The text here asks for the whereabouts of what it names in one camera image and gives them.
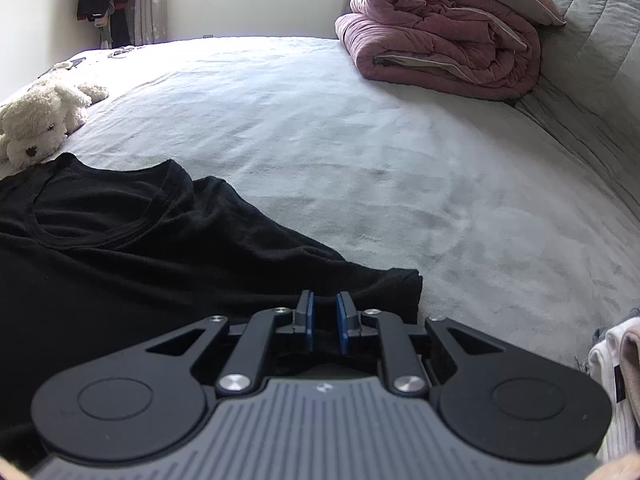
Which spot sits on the black t-shirt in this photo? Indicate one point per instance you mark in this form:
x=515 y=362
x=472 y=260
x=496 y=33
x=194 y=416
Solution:
x=125 y=270

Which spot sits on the bed with grey sheet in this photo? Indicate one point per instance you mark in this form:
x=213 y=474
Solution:
x=350 y=160

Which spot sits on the white plush dog toy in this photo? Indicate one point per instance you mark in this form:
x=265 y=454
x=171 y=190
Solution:
x=35 y=115

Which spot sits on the grey quilted headboard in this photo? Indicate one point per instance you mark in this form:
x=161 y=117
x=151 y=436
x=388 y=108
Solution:
x=600 y=35

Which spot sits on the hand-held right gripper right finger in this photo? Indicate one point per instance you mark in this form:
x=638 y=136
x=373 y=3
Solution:
x=342 y=322

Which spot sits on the pink folded quilt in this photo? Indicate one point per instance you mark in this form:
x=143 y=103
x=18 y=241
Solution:
x=425 y=35

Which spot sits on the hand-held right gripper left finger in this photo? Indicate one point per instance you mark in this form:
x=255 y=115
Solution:
x=309 y=321

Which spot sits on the pale folded clothes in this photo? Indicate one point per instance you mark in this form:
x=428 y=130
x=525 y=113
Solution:
x=607 y=365

